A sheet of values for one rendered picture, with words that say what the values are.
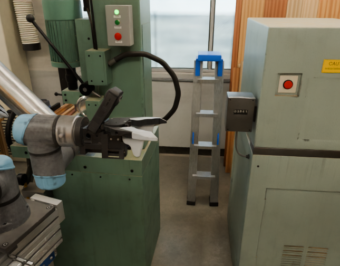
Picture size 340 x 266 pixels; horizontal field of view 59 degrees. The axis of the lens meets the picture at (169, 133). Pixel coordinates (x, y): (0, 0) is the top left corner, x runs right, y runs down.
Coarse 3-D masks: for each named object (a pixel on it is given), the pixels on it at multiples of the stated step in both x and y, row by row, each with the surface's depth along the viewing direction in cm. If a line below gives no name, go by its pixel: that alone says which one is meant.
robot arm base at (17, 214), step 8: (16, 200) 99; (24, 200) 105; (0, 208) 96; (8, 208) 97; (16, 208) 99; (24, 208) 102; (0, 216) 96; (8, 216) 97; (16, 216) 99; (24, 216) 101; (0, 224) 97; (8, 224) 97; (16, 224) 99; (0, 232) 97
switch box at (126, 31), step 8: (112, 8) 123; (120, 8) 123; (128, 8) 122; (112, 16) 124; (128, 16) 124; (112, 24) 126; (120, 24) 125; (128, 24) 125; (112, 32) 127; (120, 32) 126; (128, 32) 126; (112, 40) 128; (120, 40) 128; (128, 40) 127
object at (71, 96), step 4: (64, 92) 156; (68, 92) 156; (72, 92) 156; (76, 92) 155; (64, 96) 157; (68, 96) 157; (72, 96) 157; (76, 96) 156; (64, 100) 158; (68, 100) 158; (72, 100) 158; (76, 100) 157
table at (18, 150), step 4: (12, 144) 138; (16, 144) 138; (12, 148) 137; (16, 148) 137; (20, 148) 136; (24, 148) 136; (12, 152) 138; (16, 152) 137; (20, 152) 137; (24, 152) 137; (28, 152) 136; (16, 156) 138; (20, 156) 138; (24, 156) 138; (28, 156) 137
